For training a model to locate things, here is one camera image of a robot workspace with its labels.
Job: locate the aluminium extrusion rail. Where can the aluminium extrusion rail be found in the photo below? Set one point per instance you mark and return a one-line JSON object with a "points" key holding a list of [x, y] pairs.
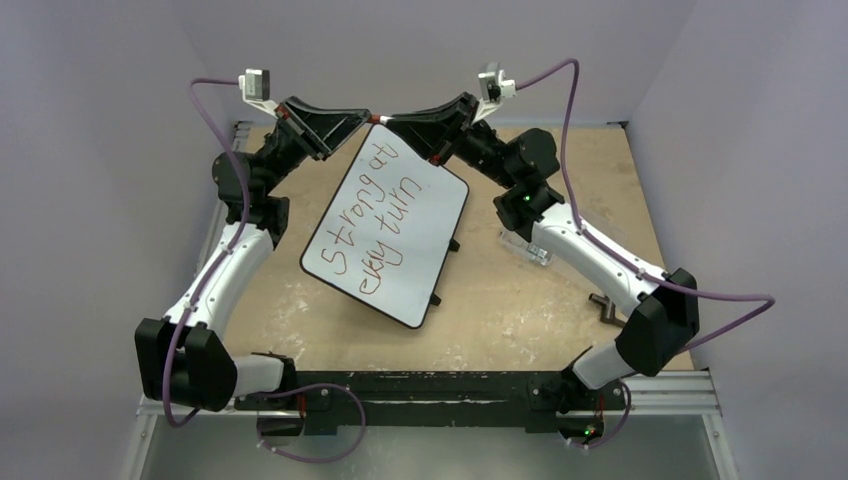
{"points": [[671, 392]]}

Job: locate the black metal clamp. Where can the black metal clamp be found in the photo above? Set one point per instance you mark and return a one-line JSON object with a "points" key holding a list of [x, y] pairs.
{"points": [[608, 312]]}

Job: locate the clear plastic screw box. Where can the clear plastic screw box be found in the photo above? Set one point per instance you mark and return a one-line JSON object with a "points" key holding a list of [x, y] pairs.
{"points": [[524, 249]]}

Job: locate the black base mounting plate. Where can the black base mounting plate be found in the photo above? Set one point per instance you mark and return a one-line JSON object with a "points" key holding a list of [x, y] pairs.
{"points": [[354, 414]]}

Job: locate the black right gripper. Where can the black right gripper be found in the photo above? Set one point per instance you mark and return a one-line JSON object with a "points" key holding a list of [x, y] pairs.
{"points": [[457, 125]]}

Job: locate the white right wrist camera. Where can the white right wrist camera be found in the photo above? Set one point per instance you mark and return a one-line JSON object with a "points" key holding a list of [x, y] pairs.
{"points": [[495, 88]]}

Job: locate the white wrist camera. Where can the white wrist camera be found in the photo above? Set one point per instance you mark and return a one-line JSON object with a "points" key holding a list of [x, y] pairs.
{"points": [[254, 85], [495, 88]]}

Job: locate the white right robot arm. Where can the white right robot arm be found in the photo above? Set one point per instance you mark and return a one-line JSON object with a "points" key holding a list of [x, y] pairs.
{"points": [[662, 319]]}

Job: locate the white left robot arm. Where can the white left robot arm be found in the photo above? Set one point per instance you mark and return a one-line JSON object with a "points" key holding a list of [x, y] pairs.
{"points": [[182, 358]]}

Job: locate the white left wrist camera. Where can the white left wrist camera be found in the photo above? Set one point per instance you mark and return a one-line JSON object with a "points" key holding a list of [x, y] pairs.
{"points": [[254, 85]]}

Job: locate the white whiteboard black frame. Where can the white whiteboard black frame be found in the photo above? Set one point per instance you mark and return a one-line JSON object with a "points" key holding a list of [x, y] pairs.
{"points": [[386, 233]]}

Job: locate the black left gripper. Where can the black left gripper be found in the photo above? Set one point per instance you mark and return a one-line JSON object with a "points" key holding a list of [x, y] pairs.
{"points": [[319, 133]]}

